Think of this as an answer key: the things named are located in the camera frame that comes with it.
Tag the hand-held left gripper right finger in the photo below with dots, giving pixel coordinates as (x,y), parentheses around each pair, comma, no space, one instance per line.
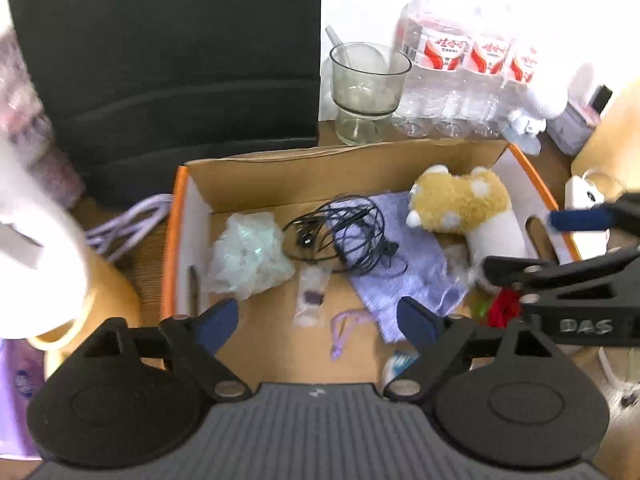
(420,322)

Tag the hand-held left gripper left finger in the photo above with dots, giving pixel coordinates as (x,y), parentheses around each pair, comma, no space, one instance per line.
(216,327)

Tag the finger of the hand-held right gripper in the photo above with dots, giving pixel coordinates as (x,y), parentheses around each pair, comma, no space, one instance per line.
(550,267)
(580,218)

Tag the small white blue item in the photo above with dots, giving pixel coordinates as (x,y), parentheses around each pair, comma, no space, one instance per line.
(397,367)

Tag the red rose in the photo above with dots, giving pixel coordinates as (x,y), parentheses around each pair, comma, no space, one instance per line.
(502,310)

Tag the clear plastic bag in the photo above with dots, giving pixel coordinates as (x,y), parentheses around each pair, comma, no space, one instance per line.
(250,255)

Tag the small clear zip bag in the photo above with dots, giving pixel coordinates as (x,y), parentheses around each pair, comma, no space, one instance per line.
(312,295)

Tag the yellow white plush toy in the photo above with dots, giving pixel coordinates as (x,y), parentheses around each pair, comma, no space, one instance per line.
(460,205)

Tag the black earphones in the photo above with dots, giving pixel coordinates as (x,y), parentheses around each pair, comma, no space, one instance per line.
(350,225)

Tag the orange cardboard box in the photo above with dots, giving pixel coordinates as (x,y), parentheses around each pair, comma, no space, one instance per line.
(260,180)

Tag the white charger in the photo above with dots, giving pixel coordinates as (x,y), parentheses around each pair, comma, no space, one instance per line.
(582,192)

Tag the yellow thermos jug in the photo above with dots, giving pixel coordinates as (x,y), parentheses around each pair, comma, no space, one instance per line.
(612,135)

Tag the small grey box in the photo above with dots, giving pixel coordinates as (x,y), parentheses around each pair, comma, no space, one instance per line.
(575,127)

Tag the yellow mug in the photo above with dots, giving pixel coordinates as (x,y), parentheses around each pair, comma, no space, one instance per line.
(107,290)

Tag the small white round fan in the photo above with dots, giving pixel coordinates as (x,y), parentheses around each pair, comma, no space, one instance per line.
(555,90)

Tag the red label water bottle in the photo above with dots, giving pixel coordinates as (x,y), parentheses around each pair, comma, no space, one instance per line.
(520,80)
(430,60)
(482,75)

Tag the white detergent bottle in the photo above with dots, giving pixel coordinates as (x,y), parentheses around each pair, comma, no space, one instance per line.
(40,250)

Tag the purple tissue pack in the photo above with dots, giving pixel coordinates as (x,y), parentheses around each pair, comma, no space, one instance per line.
(20,400)

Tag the glass cup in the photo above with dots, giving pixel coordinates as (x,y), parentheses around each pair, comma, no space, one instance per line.
(367,95)

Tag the clear plastic spoon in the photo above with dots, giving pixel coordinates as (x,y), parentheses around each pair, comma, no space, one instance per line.
(336,42)

